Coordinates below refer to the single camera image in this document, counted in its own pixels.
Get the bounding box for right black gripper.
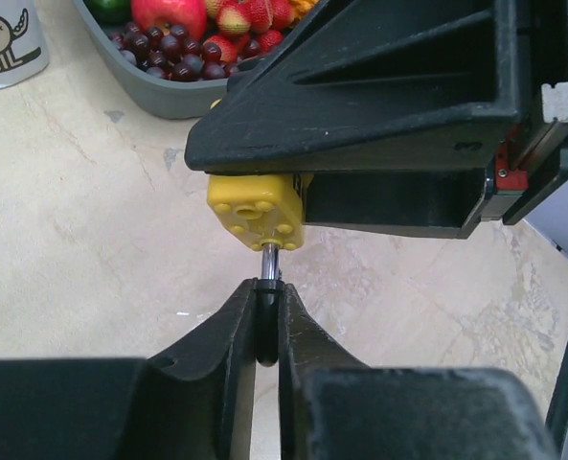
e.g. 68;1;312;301
480;1;568;225

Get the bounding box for green lime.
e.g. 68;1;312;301
84;0;132;25

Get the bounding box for white paper roll cup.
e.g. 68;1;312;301
0;0;50;89

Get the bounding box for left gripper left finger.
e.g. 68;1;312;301
0;280;255;459

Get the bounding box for small pineapple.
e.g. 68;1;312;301
288;0;318;17

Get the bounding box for red apple lower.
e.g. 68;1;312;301
131;0;208;41

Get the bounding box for strawberry pile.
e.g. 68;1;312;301
204;0;298;64

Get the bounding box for dark grape bunch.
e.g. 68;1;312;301
106;22;265;82

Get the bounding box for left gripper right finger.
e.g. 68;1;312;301
279;285;557;459

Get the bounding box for yellow padlock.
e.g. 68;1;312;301
207;173;313;367

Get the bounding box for grey fruit tray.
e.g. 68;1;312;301
76;1;229;120

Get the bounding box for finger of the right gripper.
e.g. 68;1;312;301
306;169;489;239
185;1;520;173

